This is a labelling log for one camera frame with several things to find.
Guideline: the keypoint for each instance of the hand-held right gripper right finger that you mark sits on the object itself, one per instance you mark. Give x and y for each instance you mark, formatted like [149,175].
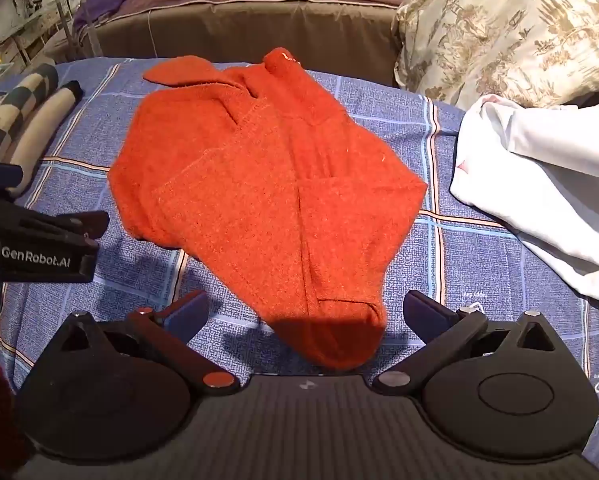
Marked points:
[423,311]

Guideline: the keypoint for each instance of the metal rack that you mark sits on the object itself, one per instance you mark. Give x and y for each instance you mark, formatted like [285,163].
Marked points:
[29,5]

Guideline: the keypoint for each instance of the tan upholstered sofa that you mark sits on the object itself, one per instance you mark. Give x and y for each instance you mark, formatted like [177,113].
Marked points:
[239,35]

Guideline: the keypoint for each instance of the blue plaid bedsheet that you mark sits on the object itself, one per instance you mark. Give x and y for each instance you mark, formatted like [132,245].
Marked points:
[479,260]

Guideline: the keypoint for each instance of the checked cloth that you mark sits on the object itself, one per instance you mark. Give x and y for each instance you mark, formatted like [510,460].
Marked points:
[9,110]

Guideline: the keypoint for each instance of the beige rolled cloth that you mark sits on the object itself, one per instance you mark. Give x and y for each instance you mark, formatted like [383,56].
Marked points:
[39,125]

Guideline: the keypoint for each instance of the orange knit sweater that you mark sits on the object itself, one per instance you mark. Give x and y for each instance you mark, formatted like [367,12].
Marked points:
[269,200]

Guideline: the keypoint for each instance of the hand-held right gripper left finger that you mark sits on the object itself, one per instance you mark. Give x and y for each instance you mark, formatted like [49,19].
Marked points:
[190,312]

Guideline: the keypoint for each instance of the floral beige pillow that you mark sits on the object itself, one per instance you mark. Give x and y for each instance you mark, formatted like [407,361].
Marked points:
[504,30]

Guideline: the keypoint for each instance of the white cloth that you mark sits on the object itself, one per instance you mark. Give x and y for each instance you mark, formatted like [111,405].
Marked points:
[544,185]

